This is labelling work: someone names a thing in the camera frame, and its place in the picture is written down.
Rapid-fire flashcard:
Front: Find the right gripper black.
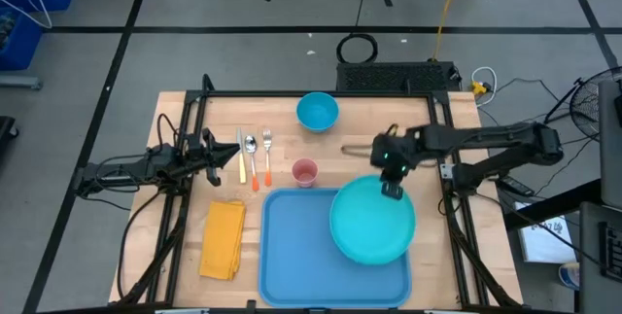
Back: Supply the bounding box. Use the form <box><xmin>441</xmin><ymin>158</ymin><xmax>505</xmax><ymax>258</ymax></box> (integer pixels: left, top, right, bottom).
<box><xmin>370</xmin><ymin>126</ymin><xmax>423</xmax><ymax>202</ymax></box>

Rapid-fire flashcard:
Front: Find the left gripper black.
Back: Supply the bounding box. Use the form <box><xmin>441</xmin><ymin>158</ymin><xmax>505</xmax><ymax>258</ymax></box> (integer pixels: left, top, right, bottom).
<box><xmin>190</xmin><ymin>127</ymin><xmax>241</xmax><ymax>188</ymax></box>

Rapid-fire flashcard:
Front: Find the yellow-handled table knife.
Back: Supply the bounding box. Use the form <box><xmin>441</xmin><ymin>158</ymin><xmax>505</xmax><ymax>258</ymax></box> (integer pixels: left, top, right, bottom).
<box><xmin>236</xmin><ymin>126</ymin><xmax>248</xmax><ymax>185</ymax></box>

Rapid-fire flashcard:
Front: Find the orange-handled metal spoon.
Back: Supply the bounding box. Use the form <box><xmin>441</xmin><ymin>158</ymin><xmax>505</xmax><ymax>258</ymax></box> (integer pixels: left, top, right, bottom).
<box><xmin>244</xmin><ymin>134</ymin><xmax>260</xmax><ymax>192</ymax></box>

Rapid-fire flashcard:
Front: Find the teal plate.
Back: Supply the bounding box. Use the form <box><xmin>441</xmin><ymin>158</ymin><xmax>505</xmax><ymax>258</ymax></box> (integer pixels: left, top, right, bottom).
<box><xmin>328</xmin><ymin>174</ymin><xmax>418</xmax><ymax>266</ymax></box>

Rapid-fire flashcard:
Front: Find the orange-handled metal fork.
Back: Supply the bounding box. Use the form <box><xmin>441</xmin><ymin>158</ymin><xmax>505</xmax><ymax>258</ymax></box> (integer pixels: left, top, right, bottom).
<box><xmin>261</xmin><ymin>127</ymin><xmax>273</xmax><ymax>188</ymax></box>

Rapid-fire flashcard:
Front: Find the pink ribbed cup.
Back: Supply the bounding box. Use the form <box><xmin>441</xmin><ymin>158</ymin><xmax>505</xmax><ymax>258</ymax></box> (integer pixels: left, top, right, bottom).
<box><xmin>291</xmin><ymin>157</ymin><xmax>320</xmax><ymax>189</ymax></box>

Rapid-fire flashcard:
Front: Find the yellow cloth napkin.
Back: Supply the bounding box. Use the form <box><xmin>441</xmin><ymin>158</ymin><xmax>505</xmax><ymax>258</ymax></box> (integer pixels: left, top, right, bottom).
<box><xmin>198</xmin><ymin>199</ymin><xmax>247</xmax><ymax>282</ymax></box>

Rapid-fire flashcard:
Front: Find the blue bowl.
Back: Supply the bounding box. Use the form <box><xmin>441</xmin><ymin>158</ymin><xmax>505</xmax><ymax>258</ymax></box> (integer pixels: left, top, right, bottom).
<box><xmin>295</xmin><ymin>91</ymin><xmax>340</xmax><ymax>134</ymax></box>

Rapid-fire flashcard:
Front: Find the blue plastic tray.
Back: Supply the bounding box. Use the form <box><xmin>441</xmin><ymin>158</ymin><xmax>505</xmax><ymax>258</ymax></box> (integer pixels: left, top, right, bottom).
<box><xmin>258</xmin><ymin>187</ymin><xmax>413</xmax><ymax>309</ymax></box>

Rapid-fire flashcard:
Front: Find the black perforated computer case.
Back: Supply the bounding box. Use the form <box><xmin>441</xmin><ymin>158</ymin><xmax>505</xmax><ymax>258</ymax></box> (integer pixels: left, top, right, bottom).
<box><xmin>335</xmin><ymin>60</ymin><xmax>462</xmax><ymax>93</ymax></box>

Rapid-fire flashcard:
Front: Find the white printed paper sheet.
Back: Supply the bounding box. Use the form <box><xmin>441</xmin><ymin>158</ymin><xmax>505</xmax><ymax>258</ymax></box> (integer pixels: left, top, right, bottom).
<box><xmin>513</xmin><ymin>200</ymin><xmax>578</xmax><ymax>264</ymax></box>

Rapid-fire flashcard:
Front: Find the black side table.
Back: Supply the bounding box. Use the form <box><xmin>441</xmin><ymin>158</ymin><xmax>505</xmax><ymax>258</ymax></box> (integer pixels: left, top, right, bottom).
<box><xmin>502</xmin><ymin>177</ymin><xmax>622</xmax><ymax>314</ymax></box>

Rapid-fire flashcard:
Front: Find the blue and white object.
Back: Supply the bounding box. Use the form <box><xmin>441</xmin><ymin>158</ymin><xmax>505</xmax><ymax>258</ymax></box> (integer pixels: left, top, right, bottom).
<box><xmin>557</xmin><ymin>261</ymin><xmax>581</xmax><ymax>292</ymax></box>

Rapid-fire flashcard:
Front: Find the grey metal bar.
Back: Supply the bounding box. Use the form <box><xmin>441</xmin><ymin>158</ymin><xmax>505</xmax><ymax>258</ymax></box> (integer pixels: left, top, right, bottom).
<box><xmin>0</xmin><ymin>75</ymin><xmax>44</xmax><ymax>91</ymax></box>

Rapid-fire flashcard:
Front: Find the black floor fan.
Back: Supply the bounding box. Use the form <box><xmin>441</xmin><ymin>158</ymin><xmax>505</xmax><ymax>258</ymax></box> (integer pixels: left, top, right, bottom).
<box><xmin>542</xmin><ymin>65</ymin><xmax>622</xmax><ymax>141</ymax></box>

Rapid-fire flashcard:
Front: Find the black floor object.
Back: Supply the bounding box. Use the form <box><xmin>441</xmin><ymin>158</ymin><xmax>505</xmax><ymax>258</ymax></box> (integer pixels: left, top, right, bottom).
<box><xmin>0</xmin><ymin>115</ymin><xmax>20</xmax><ymax>155</ymax></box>

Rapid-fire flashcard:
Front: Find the grey monitor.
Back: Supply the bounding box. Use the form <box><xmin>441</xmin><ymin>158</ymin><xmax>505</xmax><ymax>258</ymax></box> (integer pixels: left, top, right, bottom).
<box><xmin>597</xmin><ymin>79</ymin><xmax>622</xmax><ymax>211</ymax></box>

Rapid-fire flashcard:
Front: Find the black keypad device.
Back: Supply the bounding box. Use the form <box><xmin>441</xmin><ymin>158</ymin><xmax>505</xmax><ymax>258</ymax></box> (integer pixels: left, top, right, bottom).
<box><xmin>598</xmin><ymin>220</ymin><xmax>622</xmax><ymax>270</ymax></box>

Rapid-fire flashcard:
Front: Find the small blue storage bin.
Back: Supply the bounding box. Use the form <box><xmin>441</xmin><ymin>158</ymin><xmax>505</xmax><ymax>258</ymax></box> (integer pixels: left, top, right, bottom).
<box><xmin>0</xmin><ymin>7</ymin><xmax>44</xmax><ymax>71</ymax></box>

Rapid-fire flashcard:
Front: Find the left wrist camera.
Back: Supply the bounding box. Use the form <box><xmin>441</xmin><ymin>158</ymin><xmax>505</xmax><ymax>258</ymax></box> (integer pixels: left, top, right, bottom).
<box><xmin>186</xmin><ymin>131</ymin><xmax>203</xmax><ymax>156</ymax></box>

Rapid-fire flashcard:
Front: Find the black aluminium rig frame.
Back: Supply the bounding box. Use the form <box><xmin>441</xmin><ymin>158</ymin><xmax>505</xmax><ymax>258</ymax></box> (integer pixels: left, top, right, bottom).
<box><xmin>116</xmin><ymin>73</ymin><xmax>524</xmax><ymax>314</ymax></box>

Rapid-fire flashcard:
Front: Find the thin black floor cable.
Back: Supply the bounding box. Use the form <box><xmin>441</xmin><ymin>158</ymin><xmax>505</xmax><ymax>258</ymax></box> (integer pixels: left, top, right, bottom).
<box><xmin>485</xmin><ymin>77</ymin><xmax>563</xmax><ymax>106</ymax></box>
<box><xmin>477</xmin><ymin>106</ymin><xmax>501</xmax><ymax>128</ymax></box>

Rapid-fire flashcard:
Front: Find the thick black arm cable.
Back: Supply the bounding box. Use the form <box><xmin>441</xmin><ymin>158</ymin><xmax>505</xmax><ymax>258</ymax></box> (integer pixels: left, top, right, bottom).
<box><xmin>116</xmin><ymin>190</ymin><xmax>164</xmax><ymax>300</ymax></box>

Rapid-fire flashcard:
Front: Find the white looped cable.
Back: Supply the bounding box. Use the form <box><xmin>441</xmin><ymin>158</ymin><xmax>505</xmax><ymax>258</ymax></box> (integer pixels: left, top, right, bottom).
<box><xmin>469</xmin><ymin>65</ymin><xmax>499</xmax><ymax>107</ymax></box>

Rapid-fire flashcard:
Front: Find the coiled black cable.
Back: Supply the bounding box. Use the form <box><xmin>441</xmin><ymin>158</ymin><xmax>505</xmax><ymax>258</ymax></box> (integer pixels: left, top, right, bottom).
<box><xmin>335</xmin><ymin>32</ymin><xmax>379</xmax><ymax>65</ymax></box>

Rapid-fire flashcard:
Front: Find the yellow extension cable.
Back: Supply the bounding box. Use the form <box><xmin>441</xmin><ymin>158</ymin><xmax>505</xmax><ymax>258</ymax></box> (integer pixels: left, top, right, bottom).
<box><xmin>433</xmin><ymin>0</ymin><xmax>467</xmax><ymax>61</ymax></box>

